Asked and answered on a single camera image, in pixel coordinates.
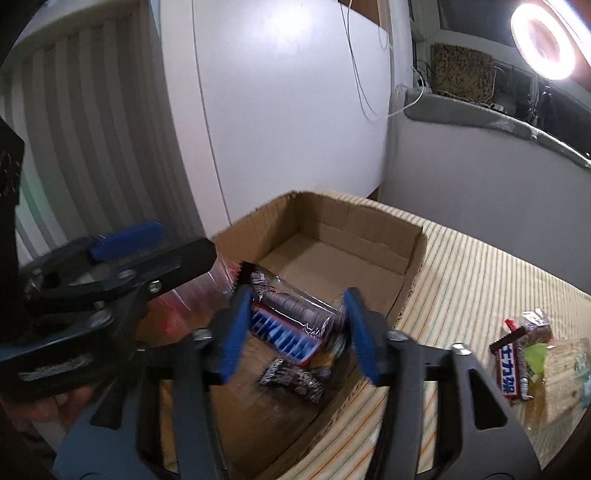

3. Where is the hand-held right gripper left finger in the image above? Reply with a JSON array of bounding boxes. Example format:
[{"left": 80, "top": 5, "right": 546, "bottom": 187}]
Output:
[{"left": 55, "top": 286, "right": 259, "bottom": 480}]

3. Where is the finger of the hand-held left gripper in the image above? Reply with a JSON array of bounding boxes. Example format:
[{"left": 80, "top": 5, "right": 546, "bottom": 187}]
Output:
[
  {"left": 21, "top": 220, "right": 168, "bottom": 289},
  {"left": 60, "top": 237, "right": 217, "bottom": 319}
]

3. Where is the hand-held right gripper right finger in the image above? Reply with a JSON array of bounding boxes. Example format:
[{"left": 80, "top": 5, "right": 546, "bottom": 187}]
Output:
[{"left": 342, "top": 286, "right": 541, "bottom": 480}]

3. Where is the clear red candy bag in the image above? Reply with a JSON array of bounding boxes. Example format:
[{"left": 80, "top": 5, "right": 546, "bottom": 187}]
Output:
[{"left": 139, "top": 258, "right": 241, "bottom": 347}]

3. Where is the brown chocolate bar packet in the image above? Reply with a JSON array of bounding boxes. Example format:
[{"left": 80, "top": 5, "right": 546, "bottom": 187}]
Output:
[{"left": 233, "top": 261, "right": 352, "bottom": 366}]

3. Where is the small black candy wrapper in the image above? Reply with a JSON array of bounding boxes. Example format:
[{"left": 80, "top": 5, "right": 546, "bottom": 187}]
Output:
[{"left": 257, "top": 357, "right": 326, "bottom": 405}]

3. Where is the brown cardboard box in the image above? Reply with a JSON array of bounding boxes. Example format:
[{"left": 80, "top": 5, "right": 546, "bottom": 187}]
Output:
[{"left": 134, "top": 190, "right": 428, "bottom": 480}]

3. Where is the dark bar with white letters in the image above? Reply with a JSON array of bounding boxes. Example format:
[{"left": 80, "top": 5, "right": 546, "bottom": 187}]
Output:
[{"left": 490, "top": 325, "right": 532, "bottom": 402}]

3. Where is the brown cake packet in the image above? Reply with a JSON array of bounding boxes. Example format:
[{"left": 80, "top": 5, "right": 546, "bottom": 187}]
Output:
[{"left": 503, "top": 310, "right": 554, "bottom": 347}]

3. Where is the clear wafer packet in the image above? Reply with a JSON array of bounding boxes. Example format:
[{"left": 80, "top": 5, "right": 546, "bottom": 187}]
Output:
[{"left": 531, "top": 337, "right": 591, "bottom": 432}]

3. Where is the person's left hand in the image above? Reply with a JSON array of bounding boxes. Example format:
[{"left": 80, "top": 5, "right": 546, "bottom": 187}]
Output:
[{"left": 9, "top": 385, "right": 95, "bottom": 437}]

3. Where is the white wardrobe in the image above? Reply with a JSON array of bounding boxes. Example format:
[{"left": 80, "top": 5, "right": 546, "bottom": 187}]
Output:
[{"left": 152, "top": 0, "right": 393, "bottom": 241}]

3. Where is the grey windowsill cover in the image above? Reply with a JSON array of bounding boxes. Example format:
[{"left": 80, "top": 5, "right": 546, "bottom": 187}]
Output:
[{"left": 390, "top": 85, "right": 591, "bottom": 169}]

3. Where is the patterned cushion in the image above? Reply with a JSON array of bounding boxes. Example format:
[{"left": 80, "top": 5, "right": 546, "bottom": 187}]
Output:
[{"left": 431, "top": 42, "right": 495, "bottom": 109}]

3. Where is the black tripod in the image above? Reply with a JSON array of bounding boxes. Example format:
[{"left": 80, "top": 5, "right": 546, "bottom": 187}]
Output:
[{"left": 536, "top": 80, "right": 561, "bottom": 130}]

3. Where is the wooden open shelf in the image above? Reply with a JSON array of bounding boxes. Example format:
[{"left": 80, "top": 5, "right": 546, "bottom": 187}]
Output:
[{"left": 339, "top": 0, "right": 384, "bottom": 28}]

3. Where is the white framed window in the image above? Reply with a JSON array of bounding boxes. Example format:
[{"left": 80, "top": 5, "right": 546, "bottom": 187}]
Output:
[{"left": 434, "top": 0, "right": 591, "bottom": 155}]

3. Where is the white cable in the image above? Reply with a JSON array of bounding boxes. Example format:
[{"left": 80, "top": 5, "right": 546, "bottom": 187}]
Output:
[{"left": 339, "top": 0, "right": 426, "bottom": 121}]

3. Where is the white ring light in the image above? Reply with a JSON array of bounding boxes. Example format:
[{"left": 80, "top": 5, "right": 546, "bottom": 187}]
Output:
[{"left": 510, "top": 2, "right": 578, "bottom": 81}]

